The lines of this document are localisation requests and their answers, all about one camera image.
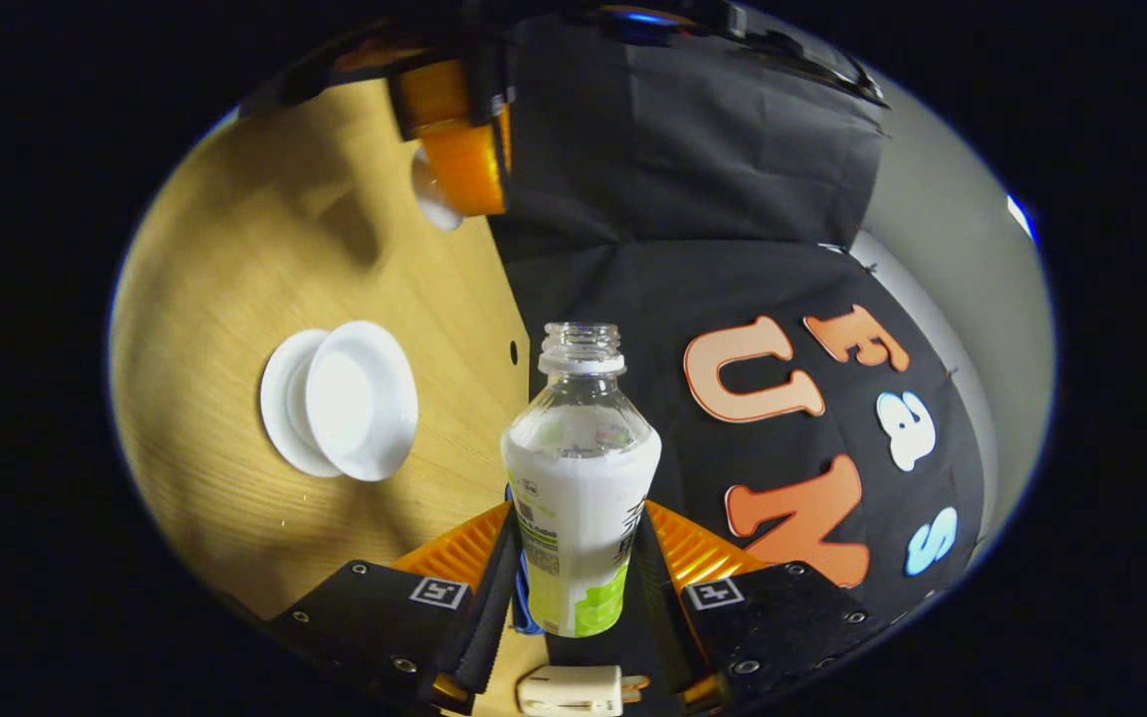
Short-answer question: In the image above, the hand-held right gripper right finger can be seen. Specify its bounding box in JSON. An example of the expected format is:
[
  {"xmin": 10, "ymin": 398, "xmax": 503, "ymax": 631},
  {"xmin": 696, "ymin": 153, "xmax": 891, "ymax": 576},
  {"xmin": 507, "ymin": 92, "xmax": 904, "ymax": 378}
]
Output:
[{"xmin": 638, "ymin": 501, "xmax": 878, "ymax": 710}]

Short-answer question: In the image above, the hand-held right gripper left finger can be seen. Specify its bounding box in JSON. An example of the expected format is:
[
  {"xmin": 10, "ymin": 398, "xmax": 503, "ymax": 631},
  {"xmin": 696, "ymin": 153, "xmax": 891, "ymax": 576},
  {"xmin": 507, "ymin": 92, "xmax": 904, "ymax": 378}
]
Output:
[{"xmin": 270, "ymin": 501, "xmax": 520, "ymax": 713}]

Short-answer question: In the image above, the clear water bottle green label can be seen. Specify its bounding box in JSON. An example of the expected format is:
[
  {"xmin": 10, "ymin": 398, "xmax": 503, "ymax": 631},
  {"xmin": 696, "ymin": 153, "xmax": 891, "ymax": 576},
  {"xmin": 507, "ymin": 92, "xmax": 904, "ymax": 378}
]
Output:
[{"xmin": 501, "ymin": 322, "xmax": 663, "ymax": 638}]

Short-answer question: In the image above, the white teacup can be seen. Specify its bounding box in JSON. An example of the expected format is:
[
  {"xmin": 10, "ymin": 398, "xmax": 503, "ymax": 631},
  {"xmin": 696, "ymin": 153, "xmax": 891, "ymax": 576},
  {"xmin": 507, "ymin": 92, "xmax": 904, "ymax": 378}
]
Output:
[{"xmin": 305, "ymin": 321, "xmax": 420, "ymax": 483}]

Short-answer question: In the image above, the blue folded towel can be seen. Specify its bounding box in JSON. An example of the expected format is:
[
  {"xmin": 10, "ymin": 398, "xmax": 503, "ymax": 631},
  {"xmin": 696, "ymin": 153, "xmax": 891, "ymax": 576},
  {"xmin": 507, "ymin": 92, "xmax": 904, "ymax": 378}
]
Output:
[{"xmin": 506, "ymin": 483, "xmax": 547, "ymax": 636}]

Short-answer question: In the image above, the white toaster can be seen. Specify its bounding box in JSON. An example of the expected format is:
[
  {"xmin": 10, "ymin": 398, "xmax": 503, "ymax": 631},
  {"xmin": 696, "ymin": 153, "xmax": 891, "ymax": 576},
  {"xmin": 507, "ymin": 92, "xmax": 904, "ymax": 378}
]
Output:
[{"xmin": 517, "ymin": 665, "xmax": 626, "ymax": 716}]

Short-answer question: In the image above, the white saucer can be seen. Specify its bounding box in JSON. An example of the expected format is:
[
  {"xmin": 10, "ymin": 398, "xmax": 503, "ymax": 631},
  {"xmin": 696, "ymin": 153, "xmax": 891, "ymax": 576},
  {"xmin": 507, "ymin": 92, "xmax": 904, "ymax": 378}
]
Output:
[{"xmin": 260, "ymin": 329, "xmax": 345, "ymax": 479}]

